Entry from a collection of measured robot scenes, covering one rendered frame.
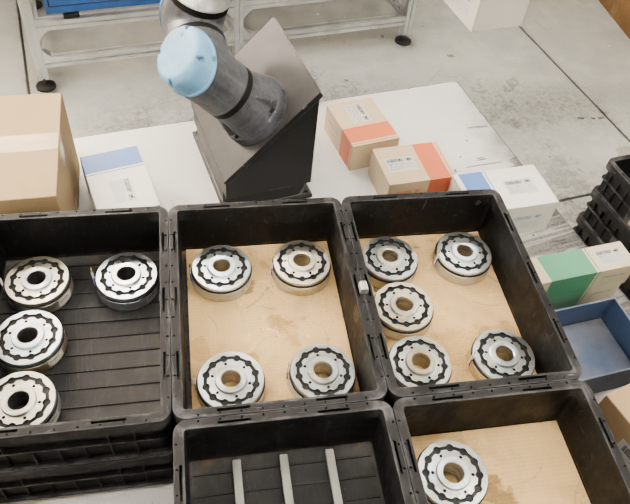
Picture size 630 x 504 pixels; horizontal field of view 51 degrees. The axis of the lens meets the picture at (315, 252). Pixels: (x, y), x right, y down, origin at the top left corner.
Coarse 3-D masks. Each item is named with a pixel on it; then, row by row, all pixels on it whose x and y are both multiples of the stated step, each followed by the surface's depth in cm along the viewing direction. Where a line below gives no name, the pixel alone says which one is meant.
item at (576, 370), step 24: (432, 192) 121; (456, 192) 121; (480, 192) 122; (504, 216) 118; (360, 264) 108; (528, 264) 112; (552, 312) 105; (384, 336) 99; (384, 360) 97; (576, 360) 100; (456, 384) 95; (480, 384) 95; (504, 384) 96
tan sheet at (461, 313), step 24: (360, 240) 125; (408, 240) 126; (432, 240) 127; (432, 264) 123; (432, 288) 119; (456, 288) 119; (480, 288) 120; (456, 312) 116; (480, 312) 116; (504, 312) 117; (432, 336) 112; (456, 336) 113; (456, 360) 110
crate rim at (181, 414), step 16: (176, 208) 113; (192, 208) 113; (208, 208) 113; (224, 208) 114; (240, 208) 114; (256, 208) 115; (336, 208) 116; (176, 224) 110; (176, 240) 108; (176, 256) 106; (352, 256) 109; (176, 272) 104; (352, 272) 107; (176, 288) 102; (352, 288) 106; (176, 304) 102; (176, 320) 98; (368, 320) 101; (176, 336) 96; (368, 336) 101; (176, 352) 96; (368, 352) 98; (176, 368) 93; (176, 384) 91; (384, 384) 94; (176, 400) 90; (288, 400) 91; (304, 400) 91; (336, 400) 92; (352, 400) 92; (368, 400) 92; (176, 416) 88; (192, 416) 89; (208, 416) 89
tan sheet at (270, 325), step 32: (192, 256) 119; (256, 256) 120; (192, 288) 115; (256, 288) 116; (192, 320) 110; (224, 320) 111; (256, 320) 111; (288, 320) 112; (320, 320) 112; (192, 352) 106; (256, 352) 107; (288, 352) 108; (192, 384) 103; (224, 384) 103; (288, 384) 104
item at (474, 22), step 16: (448, 0) 141; (464, 0) 135; (480, 0) 130; (496, 0) 131; (512, 0) 132; (528, 0) 134; (464, 16) 136; (480, 16) 133; (496, 16) 134; (512, 16) 136
